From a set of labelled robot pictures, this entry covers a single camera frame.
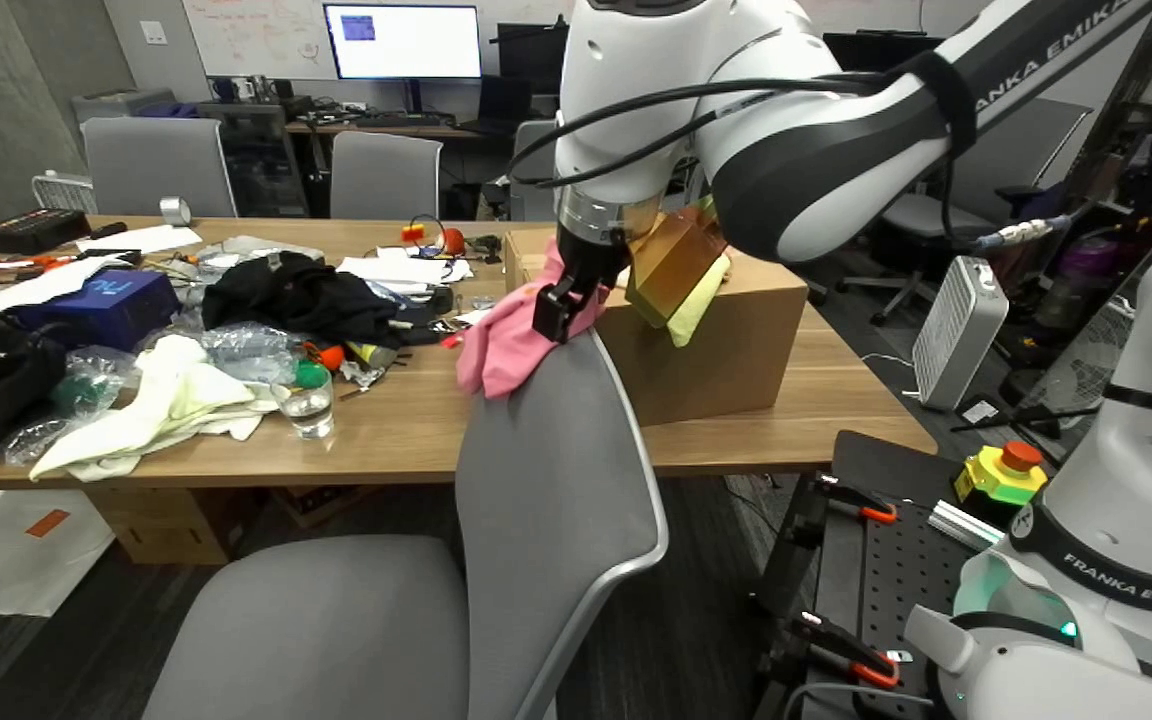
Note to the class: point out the clear plastic bag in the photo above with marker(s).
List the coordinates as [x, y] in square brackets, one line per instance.
[249, 349]

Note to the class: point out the small red yellow item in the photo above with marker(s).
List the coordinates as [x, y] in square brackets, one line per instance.
[412, 234]

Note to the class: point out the pink cloth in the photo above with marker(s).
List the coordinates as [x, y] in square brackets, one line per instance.
[501, 352]

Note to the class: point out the small black green device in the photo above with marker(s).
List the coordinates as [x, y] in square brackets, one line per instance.
[487, 249]

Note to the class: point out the orange black bar clamp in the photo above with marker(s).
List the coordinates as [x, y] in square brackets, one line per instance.
[858, 504]
[858, 658]

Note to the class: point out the black flat case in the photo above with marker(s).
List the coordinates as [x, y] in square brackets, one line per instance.
[32, 228]

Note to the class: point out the grey chair with silver frame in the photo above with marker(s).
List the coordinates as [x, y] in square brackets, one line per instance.
[548, 504]

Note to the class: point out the small orange cap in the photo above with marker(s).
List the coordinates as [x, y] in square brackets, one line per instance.
[331, 357]

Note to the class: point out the small cardboard box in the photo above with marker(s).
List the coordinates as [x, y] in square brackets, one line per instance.
[156, 521]

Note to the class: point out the blue box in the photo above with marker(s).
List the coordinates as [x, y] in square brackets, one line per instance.
[102, 305]

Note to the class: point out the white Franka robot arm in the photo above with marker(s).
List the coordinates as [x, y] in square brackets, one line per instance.
[659, 81]

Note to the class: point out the white papers pile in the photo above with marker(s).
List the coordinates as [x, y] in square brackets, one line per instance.
[403, 268]

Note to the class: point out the green ball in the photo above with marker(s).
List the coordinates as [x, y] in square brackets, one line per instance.
[311, 373]

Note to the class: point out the white paper sheets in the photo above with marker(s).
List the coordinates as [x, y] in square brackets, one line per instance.
[136, 240]

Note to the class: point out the red ball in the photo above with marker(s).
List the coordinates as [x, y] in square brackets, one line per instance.
[454, 240]

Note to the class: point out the white sheet with orange label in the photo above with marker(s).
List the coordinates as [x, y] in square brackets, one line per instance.
[9, 554]

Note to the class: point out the white upright appliance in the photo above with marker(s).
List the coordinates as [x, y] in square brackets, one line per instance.
[962, 334]

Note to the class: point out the grey fabric chair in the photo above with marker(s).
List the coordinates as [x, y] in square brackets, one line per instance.
[532, 175]
[156, 165]
[384, 179]

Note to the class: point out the whiteboard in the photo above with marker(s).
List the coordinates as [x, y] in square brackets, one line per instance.
[258, 38]

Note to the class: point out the black clothes pile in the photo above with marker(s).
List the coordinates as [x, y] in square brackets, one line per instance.
[311, 298]

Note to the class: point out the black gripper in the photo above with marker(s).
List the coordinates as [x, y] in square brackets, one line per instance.
[595, 245]

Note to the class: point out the lit computer monitor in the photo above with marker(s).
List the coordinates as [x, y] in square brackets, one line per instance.
[403, 40]

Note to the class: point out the yellow emergency stop button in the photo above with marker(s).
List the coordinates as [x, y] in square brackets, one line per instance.
[1002, 481]

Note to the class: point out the black perforated mounting board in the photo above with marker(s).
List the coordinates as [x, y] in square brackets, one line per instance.
[899, 572]

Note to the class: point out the brown cardboard box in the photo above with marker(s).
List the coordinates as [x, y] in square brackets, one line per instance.
[737, 347]

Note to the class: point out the cream cloth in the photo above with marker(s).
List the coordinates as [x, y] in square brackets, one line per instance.
[162, 402]

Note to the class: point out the dark computer monitor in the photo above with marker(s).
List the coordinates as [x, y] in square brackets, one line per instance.
[529, 63]

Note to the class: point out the white paper sheet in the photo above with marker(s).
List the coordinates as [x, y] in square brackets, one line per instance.
[40, 284]

